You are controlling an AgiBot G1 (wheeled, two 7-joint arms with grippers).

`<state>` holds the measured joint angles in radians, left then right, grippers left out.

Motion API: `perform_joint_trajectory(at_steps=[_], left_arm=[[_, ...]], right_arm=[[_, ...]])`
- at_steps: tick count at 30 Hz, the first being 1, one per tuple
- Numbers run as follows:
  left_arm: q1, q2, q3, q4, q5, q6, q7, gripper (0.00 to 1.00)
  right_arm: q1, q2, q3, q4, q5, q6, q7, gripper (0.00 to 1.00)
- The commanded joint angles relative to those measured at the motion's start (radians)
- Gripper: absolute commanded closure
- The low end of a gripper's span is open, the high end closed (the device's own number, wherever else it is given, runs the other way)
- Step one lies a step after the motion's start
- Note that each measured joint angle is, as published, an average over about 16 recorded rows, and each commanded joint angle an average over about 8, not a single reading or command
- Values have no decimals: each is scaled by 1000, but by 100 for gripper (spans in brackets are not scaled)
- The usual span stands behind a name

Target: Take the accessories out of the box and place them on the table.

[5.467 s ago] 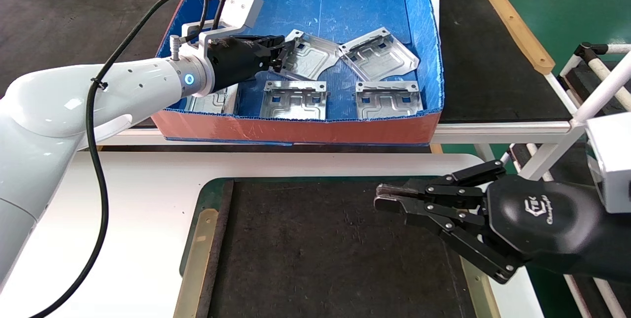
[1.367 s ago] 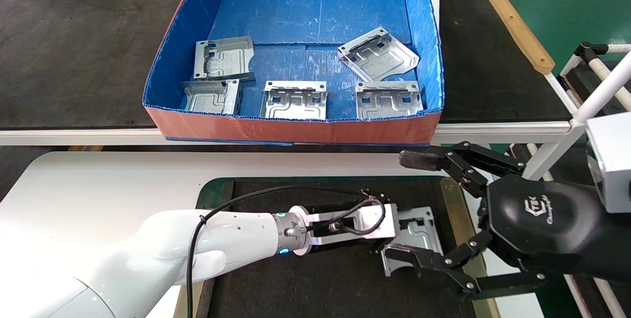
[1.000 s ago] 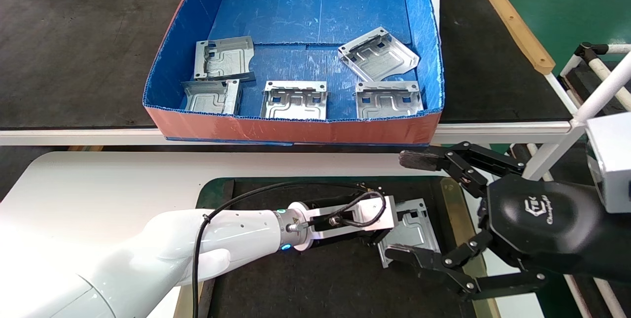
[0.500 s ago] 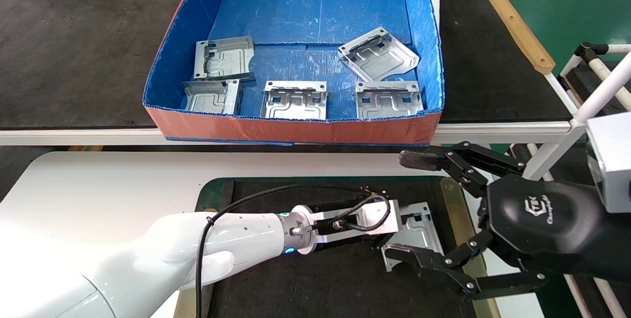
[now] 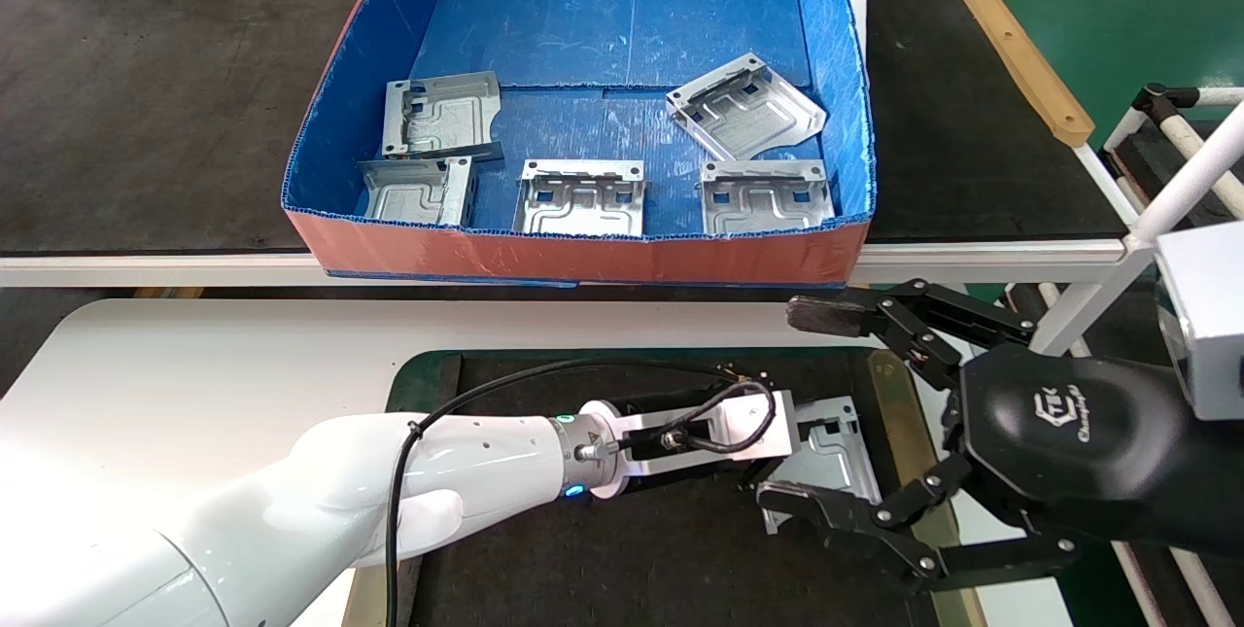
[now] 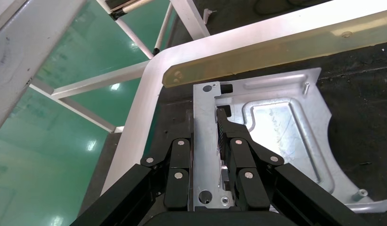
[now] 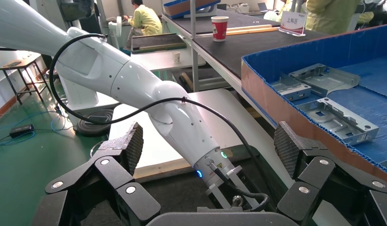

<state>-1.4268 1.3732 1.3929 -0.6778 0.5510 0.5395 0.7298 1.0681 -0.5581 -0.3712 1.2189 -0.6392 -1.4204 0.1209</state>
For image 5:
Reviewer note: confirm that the silver metal bracket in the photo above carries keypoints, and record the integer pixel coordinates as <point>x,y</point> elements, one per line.
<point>836,457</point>
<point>743,112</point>
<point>442,117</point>
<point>578,204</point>
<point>413,194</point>
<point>768,204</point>

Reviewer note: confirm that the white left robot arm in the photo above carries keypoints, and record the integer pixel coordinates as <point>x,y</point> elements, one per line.
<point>292,510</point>

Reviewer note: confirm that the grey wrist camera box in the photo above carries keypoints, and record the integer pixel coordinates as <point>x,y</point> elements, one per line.
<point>739,420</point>
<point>1205,316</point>

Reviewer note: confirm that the wooden edge strip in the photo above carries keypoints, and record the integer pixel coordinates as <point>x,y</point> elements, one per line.
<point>1020,53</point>

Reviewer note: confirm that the black work mat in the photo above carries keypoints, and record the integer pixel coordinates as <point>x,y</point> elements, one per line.
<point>583,559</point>

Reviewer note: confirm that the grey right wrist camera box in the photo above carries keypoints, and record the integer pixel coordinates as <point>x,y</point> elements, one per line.
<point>1205,316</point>

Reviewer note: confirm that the dark green table mat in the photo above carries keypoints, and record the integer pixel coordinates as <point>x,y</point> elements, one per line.
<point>418,379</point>

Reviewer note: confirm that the black rack shelf pad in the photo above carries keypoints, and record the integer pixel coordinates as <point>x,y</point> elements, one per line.
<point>1147,165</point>

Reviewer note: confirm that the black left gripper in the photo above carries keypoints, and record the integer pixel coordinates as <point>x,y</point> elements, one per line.
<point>680,478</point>

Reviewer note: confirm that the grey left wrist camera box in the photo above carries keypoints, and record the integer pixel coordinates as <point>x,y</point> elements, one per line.
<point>739,420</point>

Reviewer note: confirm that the brass edge strip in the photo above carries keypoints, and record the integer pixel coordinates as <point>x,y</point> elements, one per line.
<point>904,423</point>
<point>364,603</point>

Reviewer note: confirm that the blue corrugated plastic box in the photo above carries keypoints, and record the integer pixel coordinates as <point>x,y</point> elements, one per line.
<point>622,24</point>

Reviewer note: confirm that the large black rubber mat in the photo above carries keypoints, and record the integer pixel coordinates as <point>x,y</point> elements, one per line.
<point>146,121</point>

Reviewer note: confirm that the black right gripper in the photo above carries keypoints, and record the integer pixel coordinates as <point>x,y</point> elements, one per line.
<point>1069,442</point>

